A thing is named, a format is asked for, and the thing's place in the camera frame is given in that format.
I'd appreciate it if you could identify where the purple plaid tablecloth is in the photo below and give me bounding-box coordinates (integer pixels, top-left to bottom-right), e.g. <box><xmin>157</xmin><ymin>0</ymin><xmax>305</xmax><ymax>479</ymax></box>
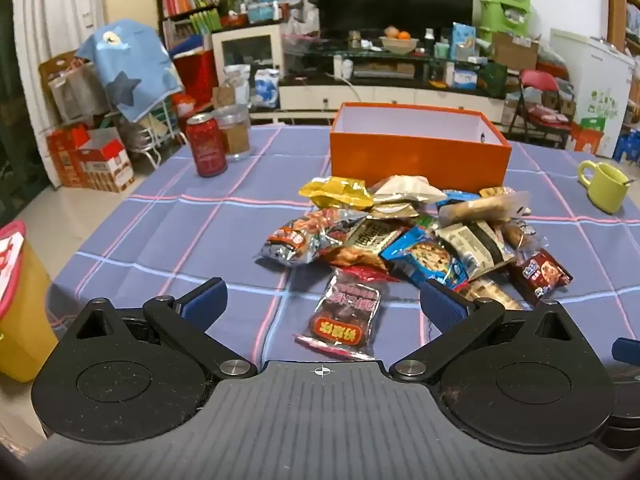
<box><xmin>45</xmin><ymin>125</ymin><xmax>640</xmax><ymax>386</ymax></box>

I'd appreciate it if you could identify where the brown cardboard box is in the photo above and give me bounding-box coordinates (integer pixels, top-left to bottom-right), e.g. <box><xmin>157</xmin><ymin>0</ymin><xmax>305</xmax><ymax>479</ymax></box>
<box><xmin>492</xmin><ymin>32</ymin><xmax>540</xmax><ymax>72</ymax></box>

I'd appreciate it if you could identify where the red folding chair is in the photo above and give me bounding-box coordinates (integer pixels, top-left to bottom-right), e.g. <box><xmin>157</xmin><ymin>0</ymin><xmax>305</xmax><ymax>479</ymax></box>
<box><xmin>507</xmin><ymin>69</ymin><xmax>573</xmax><ymax>148</ymax></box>

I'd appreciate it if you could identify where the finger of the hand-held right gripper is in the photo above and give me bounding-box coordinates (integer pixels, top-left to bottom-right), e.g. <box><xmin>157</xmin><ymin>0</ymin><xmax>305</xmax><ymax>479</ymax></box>
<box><xmin>612</xmin><ymin>337</ymin><xmax>640</xmax><ymax>364</ymax></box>

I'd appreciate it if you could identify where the black gold snack packet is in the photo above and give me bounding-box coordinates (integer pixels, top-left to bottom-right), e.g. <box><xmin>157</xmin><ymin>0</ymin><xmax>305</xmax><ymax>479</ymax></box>
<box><xmin>325</xmin><ymin>217</ymin><xmax>406</xmax><ymax>268</ymax></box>

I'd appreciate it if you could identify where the dark green gift bag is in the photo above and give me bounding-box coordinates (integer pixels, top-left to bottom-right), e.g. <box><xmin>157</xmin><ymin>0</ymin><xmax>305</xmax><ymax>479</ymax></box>
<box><xmin>477</xmin><ymin>62</ymin><xmax>508</xmax><ymax>98</ymax></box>

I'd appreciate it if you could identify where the white blue bag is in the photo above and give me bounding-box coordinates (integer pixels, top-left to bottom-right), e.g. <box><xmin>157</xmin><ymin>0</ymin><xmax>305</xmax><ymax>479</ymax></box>
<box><xmin>254</xmin><ymin>67</ymin><xmax>281</xmax><ymax>110</ymax></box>

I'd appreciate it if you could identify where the clear plastic jar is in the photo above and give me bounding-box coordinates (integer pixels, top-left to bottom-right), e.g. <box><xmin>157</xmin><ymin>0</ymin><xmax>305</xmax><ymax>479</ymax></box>
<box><xmin>212</xmin><ymin>105</ymin><xmax>252</xmax><ymax>162</ymax></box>

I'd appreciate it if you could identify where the green storage rack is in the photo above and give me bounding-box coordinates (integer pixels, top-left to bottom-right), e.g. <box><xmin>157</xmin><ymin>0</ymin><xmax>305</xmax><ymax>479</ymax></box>
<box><xmin>479</xmin><ymin>0</ymin><xmax>532</xmax><ymax>36</ymax></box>

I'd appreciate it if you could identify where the blue chip cookie packet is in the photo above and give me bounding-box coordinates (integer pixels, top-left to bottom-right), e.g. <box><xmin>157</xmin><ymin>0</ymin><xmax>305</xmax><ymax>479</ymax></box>
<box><xmin>381</xmin><ymin>227</ymin><xmax>468</xmax><ymax>291</ymax></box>

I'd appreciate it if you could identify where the red gift bag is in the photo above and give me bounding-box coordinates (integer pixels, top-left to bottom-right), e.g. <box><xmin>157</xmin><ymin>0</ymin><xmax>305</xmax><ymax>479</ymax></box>
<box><xmin>172</xmin><ymin>50</ymin><xmax>220</xmax><ymax>106</ymax></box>

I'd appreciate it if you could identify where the brown bread clear packet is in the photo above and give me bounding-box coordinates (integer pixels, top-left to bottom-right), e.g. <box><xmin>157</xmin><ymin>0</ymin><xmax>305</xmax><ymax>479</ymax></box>
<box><xmin>437</xmin><ymin>191</ymin><xmax>531</xmax><ymax>226</ymax></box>

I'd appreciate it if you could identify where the red white carton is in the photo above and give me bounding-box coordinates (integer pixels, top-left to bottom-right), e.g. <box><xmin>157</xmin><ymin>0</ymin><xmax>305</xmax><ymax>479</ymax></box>
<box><xmin>46</xmin><ymin>127</ymin><xmax>136</xmax><ymax>193</ymax></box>

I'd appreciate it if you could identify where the white wire rack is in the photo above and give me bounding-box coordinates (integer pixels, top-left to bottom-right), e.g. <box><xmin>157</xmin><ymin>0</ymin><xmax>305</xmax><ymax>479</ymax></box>
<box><xmin>115</xmin><ymin>105</ymin><xmax>186</xmax><ymax>168</ymax></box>

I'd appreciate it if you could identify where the blue star cloth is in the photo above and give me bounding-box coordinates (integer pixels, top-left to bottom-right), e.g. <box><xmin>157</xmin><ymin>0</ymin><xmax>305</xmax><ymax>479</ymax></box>
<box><xmin>75</xmin><ymin>19</ymin><xmax>185</xmax><ymax>123</ymax></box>

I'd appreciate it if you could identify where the white chest freezer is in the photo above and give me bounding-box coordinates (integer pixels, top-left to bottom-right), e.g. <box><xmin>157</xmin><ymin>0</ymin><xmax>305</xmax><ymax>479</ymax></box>
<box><xmin>550</xmin><ymin>27</ymin><xmax>635</xmax><ymax>158</ymax></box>

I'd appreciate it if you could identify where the orange green paper bag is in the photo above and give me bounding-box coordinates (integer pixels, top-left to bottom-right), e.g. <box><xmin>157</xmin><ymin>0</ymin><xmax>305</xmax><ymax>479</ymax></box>
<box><xmin>570</xmin><ymin>120</ymin><xmax>606</xmax><ymax>156</ymax></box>

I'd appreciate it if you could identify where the white TV stand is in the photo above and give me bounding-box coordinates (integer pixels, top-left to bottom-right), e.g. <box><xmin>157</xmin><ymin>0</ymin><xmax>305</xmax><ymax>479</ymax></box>
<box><xmin>277</xmin><ymin>45</ymin><xmax>506</xmax><ymax>123</ymax></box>

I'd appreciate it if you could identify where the dark red clear snack packet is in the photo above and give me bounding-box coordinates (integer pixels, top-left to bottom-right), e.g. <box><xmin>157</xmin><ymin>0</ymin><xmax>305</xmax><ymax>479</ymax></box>
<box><xmin>294</xmin><ymin>267</ymin><xmax>383</xmax><ymax>361</ymax></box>

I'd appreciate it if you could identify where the black white striped packet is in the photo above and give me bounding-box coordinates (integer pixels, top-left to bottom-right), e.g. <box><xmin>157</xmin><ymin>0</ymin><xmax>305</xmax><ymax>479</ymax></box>
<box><xmin>435</xmin><ymin>222</ymin><xmax>516</xmax><ymax>281</ymax></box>

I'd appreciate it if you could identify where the light blue carton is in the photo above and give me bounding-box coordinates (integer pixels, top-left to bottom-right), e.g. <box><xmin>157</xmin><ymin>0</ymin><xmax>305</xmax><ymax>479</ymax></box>
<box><xmin>451</xmin><ymin>22</ymin><xmax>476</xmax><ymax>61</ymax></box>

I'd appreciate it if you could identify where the yellow snack packet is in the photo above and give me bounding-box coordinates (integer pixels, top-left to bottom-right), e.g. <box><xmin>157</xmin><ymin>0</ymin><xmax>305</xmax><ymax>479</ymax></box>
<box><xmin>299</xmin><ymin>176</ymin><xmax>375</xmax><ymax>211</ymax></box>

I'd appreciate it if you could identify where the silver red snack packet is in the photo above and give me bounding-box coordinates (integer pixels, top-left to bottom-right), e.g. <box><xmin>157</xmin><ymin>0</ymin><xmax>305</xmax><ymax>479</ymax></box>
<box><xmin>255</xmin><ymin>207</ymin><xmax>368</xmax><ymax>267</ymax></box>

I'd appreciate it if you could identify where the dark bookshelf with books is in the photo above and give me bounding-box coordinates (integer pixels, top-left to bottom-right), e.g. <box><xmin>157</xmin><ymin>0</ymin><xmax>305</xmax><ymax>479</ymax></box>
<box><xmin>154</xmin><ymin>0</ymin><xmax>223</xmax><ymax>51</ymax></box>

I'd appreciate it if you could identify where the wooden shelf unit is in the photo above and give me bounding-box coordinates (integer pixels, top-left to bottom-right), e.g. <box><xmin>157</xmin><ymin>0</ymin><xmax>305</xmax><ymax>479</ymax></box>
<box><xmin>607</xmin><ymin>0</ymin><xmax>640</xmax><ymax>56</ymax></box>

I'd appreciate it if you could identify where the beige snack packet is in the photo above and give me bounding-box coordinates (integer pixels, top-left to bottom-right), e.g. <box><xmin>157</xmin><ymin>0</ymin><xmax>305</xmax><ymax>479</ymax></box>
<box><xmin>372</xmin><ymin>175</ymin><xmax>448</xmax><ymax>206</ymax></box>

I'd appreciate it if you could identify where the clear plastic storage bin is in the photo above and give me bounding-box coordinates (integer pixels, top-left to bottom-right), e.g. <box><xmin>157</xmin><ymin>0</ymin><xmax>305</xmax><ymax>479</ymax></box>
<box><xmin>47</xmin><ymin>62</ymin><xmax>111</xmax><ymax>123</ymax></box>

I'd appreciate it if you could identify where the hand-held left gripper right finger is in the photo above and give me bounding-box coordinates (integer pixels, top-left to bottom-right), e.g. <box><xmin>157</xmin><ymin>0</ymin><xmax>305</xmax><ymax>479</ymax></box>
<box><xmin>390</xmin><ymin>280</ymin><xmax>588</xmax><ymax>382</ymax></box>

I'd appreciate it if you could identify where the green mug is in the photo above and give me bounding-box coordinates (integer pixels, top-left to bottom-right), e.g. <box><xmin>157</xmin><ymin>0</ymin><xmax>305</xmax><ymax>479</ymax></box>
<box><xmin>576</xmin><ymin>160</ymin><xmax>632</xmax><ymax>215</ymax></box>

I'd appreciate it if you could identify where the orange cardboard box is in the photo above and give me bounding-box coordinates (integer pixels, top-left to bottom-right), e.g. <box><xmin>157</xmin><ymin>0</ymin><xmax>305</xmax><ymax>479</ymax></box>
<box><xmin>329</xmin><ymin>102</ymin><xmax>512</xmax><ymax>193</ymax></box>

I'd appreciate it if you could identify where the dark red cookie packet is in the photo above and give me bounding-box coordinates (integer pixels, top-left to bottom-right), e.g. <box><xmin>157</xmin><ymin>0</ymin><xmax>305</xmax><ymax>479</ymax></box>
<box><xmin>510</xmin><ymin>249</ymin><xmax>573</xmax><ymax>307</ymax></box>

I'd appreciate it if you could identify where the clear wafer packet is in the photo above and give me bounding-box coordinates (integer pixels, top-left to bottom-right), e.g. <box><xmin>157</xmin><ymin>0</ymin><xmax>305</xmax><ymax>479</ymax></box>
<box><xmin>457</xmin><ymin>280</ymin><xmax>523</xmax><ymax>311</ymax></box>

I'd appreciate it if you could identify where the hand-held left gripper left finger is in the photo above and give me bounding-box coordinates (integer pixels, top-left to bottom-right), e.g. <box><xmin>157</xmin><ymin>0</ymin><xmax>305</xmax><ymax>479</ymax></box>
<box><xmin>60</xmin><ymin>277</ymin><xmax>258</xmax><ymax>380</ymax></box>

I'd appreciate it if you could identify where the white glass-door cabinet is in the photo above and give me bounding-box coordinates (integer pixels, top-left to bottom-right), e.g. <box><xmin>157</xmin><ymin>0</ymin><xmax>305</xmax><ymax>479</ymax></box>
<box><xmin>211</xmin><ymin>24</ymin><xmax>285</xmax><ymax>106</ymax></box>

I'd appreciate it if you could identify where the fruit bowl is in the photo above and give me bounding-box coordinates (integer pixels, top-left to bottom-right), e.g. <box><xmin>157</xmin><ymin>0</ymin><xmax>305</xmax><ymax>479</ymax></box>
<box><xmin>378</xmin><ymin>25</ymin><xmax>418</xmax><ymax>55</ymax></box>

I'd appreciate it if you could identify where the yellow bin with red lid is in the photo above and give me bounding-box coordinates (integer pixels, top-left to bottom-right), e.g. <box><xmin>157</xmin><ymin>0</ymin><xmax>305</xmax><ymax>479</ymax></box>
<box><xmin>0</xmin><ymin>220</ymin><xmax>58</xmax><ymax>383</ymax></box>

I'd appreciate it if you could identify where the red drink can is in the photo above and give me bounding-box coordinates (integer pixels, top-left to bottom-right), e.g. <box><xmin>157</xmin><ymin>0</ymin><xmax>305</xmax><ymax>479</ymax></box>
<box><xmin>186</xmin><ymin>112</ymin><xmax>228</xmax><ymax>177</ymax></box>

